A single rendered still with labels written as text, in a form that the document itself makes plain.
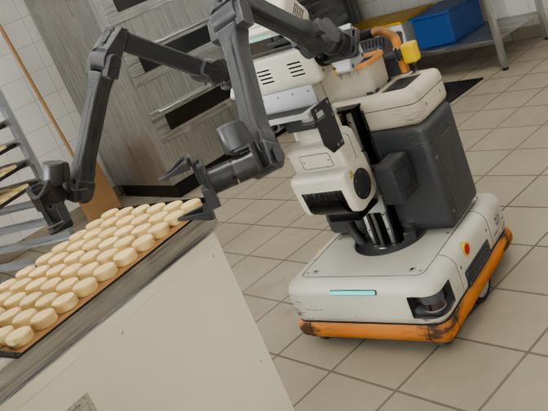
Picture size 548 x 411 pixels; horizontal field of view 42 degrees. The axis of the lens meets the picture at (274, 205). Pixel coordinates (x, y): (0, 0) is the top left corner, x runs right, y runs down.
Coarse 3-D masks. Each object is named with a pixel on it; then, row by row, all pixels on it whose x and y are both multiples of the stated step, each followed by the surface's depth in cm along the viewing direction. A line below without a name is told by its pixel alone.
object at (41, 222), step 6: (24, 222) 318; (30, 222) 317; (36, 222) 315; (42, 222) 314; (0, 228) 327; (6, 228) 325; (12, 228) 323; (18, 228) 322; (24, 228) 318; (30, 228) 315; (0, 234) 326
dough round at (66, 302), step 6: (66, 294) 142; (72, 294) 141; (60, 300) 140; (66, 300) 139; (72, 300) 139; (78, 300) 141; (54, 306) 139; (60, 306) 138; (66, 306) 139; (72, 306) 139; (60, 312) 139
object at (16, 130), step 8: (0, 96) 291; (8, 104) 294; (8, 112) 293; (16, 128) 295; (16, 136) 296; (24, 136) 298; (24, 144) 297; (24, 152) 299; (32, 152) 300; (32, 160) 299; (32, 168) 301; (40, 168) 302; (40, 176) 302; (72, 232) 312
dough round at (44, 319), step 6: (42, 312) 138; (48, 312) 137; (54, 312) 137; (36, 318) 136; (42, 318) 135; (48, 318) 135; (54, 318) 136; (36, 324) 135; (42, 324) 135; (48, 324) 135
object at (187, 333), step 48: (144, 288) 154; (192, 288) 164; (96, 336) 144; (144, 336) 153; (192, 336) 163; (240, 336) 174; (48, 384) 135; (96, 384) 143; (144, 384) 152; (192, 384) 162; (240, 384) 173
